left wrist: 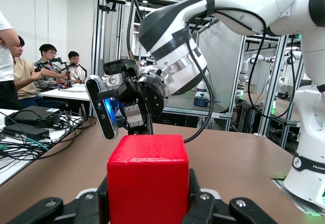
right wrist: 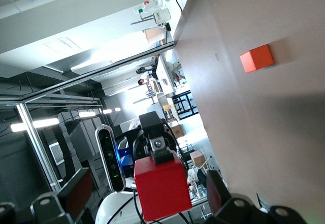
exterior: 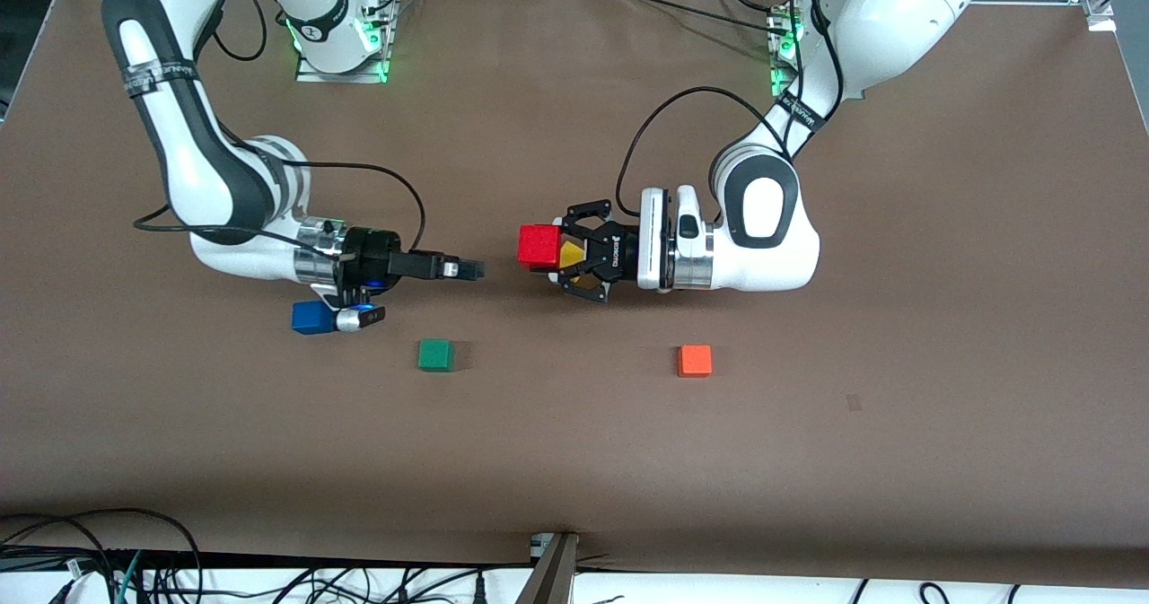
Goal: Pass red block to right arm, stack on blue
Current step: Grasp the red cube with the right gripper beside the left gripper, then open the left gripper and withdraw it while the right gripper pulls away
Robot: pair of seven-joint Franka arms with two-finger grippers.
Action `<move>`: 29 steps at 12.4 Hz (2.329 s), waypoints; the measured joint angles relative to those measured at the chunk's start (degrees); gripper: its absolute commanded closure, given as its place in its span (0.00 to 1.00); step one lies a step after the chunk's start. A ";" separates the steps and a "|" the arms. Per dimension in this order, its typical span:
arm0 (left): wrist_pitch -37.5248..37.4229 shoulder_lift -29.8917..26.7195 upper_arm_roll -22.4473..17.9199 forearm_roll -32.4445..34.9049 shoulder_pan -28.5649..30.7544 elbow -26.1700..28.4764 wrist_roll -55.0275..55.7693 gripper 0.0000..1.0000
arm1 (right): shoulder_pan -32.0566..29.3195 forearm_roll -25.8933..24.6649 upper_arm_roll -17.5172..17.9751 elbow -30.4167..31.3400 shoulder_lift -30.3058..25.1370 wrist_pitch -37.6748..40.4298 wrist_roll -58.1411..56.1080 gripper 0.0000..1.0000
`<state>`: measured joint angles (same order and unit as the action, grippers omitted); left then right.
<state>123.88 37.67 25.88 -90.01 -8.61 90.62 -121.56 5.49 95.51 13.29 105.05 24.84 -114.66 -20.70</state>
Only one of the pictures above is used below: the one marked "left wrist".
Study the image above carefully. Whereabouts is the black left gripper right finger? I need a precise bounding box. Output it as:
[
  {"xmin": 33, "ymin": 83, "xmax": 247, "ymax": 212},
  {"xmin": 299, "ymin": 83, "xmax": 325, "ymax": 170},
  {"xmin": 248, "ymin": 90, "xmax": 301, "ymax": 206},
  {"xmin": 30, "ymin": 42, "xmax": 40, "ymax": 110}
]
[{"xmin": 182, "ymin": 168, "xmax": 277, "ymax": 224}]

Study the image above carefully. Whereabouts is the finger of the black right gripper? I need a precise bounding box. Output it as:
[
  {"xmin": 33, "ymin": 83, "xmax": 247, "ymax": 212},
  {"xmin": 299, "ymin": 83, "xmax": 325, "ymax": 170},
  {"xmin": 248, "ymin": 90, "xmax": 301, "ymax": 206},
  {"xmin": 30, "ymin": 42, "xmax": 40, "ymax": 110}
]
[
  {"xmin": 124, "ymin": 103, "xmax": 146, "ymax": 136},
  {"xmin": 143, "ymin": 107, "xmax": 154, "ymax": 135}
]

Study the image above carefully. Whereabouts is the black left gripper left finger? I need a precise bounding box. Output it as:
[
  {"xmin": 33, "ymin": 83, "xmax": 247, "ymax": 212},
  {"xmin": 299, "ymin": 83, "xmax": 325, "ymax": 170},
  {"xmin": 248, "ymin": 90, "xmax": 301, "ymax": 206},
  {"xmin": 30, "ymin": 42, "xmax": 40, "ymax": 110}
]
[{"xmin": 5, "ymin": 177, "xmax": 110, "ymax": 224}]

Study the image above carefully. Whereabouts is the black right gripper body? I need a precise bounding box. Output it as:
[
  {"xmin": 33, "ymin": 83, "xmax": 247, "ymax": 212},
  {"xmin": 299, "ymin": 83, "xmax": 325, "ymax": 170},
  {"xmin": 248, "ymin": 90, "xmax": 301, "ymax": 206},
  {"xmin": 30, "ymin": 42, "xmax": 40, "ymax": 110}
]
[{"xmin": 97, "ymin": 58, "xmax": 143, "ymax": 108}]

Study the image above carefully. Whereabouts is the red block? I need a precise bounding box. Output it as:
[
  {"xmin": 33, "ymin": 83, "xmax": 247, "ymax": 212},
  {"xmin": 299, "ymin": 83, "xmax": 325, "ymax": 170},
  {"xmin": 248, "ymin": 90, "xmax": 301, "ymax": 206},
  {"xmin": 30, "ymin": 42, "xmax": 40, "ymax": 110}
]
[{"xmin": 107, "ymin": 134, "xmax": 190, "ymax": 224}]

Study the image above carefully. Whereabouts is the white background table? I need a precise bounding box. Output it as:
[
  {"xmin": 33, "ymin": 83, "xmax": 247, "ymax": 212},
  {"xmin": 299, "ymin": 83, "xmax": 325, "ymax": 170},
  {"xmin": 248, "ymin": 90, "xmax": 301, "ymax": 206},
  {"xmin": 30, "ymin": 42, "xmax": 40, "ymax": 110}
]
[{"xmin": 38, "ymin": 83, "xmax": 91, "ymax": 102}]

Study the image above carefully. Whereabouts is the blue pot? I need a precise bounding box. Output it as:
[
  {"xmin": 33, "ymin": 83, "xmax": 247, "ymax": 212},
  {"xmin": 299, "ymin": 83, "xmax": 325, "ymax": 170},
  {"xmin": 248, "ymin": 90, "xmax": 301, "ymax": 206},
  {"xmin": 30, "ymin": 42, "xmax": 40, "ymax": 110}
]
[{"xmin": 193, "ymin": 93, "xmax": 212, "ymax": 107}]

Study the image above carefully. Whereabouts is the seated person white top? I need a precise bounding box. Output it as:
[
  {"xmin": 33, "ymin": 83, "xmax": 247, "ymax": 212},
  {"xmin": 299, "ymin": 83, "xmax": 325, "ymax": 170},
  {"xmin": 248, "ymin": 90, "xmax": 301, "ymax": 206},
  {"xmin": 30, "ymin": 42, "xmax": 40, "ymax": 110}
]
[{"xmin": 67, "ymin": 51, "xmax": 88, "ymax": 84}]

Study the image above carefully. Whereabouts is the white side bench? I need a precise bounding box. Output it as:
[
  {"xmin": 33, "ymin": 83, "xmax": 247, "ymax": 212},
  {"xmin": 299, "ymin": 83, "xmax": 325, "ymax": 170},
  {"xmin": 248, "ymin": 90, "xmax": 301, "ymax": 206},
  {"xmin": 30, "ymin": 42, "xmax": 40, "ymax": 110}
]
[{"xmin": 0, "ymin": 108, "xmax": 84, "ymax": 186}]

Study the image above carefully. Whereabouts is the seated person with glasses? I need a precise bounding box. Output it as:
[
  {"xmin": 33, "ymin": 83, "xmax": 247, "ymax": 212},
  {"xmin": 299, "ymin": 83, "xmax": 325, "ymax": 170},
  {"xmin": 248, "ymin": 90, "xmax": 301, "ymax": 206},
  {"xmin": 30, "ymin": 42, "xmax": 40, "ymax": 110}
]
[{"xmin": 34, "ymin": 43, "xmax": 71, "ymax": 92}]

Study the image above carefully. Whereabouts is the white panel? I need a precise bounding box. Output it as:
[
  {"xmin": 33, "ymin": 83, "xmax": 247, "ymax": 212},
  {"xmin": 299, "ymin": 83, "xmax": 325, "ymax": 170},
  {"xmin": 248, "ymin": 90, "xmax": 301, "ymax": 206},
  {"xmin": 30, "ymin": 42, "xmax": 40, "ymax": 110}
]
[{"xmin": 198, "ymin": 20, "xmax": 242, "ymax": 114}]

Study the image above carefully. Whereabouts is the black power brick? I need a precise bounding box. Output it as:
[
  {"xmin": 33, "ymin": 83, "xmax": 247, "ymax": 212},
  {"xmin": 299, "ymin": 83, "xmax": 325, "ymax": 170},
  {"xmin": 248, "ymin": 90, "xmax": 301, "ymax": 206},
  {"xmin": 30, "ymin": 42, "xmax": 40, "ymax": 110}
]
[
  {"xmin": 5, "ymin": 105, "xmax": 61, "ymax": 127},
  {"xmin": 1, "ymin": 122, "xmax": 51, "ymax": 141}
]

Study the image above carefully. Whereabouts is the seated person beige shirt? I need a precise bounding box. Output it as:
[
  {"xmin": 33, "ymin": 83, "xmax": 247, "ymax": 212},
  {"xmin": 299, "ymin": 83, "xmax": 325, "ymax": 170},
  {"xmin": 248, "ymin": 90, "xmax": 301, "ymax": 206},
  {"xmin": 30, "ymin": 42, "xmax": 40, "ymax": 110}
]
[{"xmin": 11, "ymin": 35, "xmax": 66, "ymax": 109}]

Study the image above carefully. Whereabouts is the standing person white shirt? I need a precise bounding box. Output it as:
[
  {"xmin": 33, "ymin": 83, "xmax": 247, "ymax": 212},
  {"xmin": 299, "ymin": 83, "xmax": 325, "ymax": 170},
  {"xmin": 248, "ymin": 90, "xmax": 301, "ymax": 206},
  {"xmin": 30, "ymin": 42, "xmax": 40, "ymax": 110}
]
[{"xmin": 0, "ymin": 0, "xmax": 21, "ymax": 110}]

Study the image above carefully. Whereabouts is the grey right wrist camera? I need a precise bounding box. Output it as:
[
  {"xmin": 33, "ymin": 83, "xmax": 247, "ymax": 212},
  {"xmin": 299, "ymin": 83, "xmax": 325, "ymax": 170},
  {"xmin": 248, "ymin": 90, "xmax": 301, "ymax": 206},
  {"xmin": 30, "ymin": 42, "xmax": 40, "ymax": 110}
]
[{"xmin": 85, "ymin": 75, "xmax": 120, "ymax": 141}]

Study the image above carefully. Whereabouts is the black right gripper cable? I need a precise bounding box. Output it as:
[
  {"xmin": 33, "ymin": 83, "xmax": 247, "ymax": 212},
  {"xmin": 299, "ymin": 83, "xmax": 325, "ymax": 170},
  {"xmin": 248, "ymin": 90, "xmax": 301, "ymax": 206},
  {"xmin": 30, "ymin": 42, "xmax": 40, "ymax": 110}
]
[{"xmin": 125, "ymin": 0, "xmax": 140, "ymax": 61}]

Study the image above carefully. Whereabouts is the aluminium frame column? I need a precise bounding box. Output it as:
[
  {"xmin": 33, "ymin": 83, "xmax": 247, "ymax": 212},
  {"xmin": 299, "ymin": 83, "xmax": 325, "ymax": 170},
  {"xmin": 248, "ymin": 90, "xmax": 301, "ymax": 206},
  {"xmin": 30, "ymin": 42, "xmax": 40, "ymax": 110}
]
[{"xmin": 92, "ymin": 0, "xmax": 106, "ymax": 79}]

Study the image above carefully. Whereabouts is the tangled black cable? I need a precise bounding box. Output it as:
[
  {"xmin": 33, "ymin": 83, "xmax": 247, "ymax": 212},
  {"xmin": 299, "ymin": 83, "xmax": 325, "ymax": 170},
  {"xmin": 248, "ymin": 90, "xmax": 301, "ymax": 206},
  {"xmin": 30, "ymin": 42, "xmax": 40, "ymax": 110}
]
[{"xmin": 0, "ymin": 109, "xmax": 97, "ymax": 163}]

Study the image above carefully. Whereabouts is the black right camera cable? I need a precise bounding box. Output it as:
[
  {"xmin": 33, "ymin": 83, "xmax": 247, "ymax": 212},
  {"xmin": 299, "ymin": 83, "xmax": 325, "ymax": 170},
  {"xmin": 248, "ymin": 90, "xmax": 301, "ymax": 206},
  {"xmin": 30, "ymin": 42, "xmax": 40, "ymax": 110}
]
[{"xmin": 184, "ymin": 41, "xmax": 215, "ymax": 143}]

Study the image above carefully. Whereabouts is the black frame-mounted camera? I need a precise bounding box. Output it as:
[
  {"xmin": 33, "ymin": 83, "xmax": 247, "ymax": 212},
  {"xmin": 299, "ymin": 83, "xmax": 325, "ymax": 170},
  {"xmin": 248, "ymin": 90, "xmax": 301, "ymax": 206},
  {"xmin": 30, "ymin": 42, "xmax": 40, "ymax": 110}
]
[{"xmin": 99, "ymin": 0, "xmax": 127, "ymax": 13}]

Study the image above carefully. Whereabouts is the aluminium right arm base plate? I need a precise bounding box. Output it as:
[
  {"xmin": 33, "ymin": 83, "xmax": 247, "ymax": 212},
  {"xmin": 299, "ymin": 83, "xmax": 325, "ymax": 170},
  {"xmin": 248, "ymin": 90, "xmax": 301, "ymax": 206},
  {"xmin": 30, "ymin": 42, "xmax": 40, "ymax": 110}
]
[{"xmin": 271, "ymin": 177, "xmax": 325, "ymax": 217}]

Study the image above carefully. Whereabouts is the teal cable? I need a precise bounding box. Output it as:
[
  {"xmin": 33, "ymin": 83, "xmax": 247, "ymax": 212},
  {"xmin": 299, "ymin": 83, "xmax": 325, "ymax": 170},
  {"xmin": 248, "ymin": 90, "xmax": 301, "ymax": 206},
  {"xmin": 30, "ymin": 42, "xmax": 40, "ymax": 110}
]
[{"xmin": 0, "ymin": 137, "xmax": 50, "ymax": 155}]

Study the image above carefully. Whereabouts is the aluminium frame rack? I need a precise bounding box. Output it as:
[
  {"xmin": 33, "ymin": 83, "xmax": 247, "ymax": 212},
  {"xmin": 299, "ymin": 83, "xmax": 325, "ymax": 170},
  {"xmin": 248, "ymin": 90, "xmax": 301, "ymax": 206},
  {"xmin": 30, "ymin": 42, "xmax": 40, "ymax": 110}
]
[{"xmin": 227, "ymin": 35, "xmax": 303, "ymax": 148}]

